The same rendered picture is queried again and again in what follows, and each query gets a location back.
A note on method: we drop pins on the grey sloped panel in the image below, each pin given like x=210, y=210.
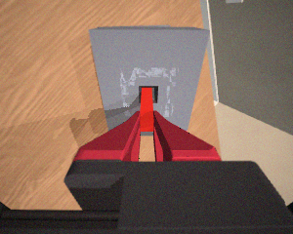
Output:
x=168, y=59

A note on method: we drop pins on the red rectangular block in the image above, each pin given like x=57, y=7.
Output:
x=146, y=118

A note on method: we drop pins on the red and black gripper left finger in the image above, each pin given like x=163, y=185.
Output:
x=116, y=143

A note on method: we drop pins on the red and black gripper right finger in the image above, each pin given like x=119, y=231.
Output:
x=178, y=144

